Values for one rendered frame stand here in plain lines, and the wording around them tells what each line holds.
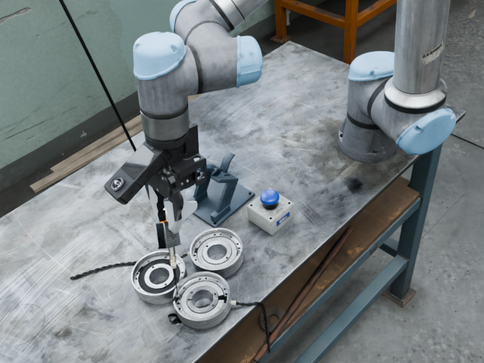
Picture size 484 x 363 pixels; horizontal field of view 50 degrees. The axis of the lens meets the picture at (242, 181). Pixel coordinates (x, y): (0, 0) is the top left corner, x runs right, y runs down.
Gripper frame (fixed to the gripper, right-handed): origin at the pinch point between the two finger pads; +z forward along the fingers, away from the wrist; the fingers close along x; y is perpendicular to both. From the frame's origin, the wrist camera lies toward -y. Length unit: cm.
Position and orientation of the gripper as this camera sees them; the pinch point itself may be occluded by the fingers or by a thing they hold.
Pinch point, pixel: (166, 225)
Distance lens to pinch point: 96.4
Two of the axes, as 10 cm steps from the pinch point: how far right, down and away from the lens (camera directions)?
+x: -6.8, -4.7, 5.6
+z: -0.1, 7.7, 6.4
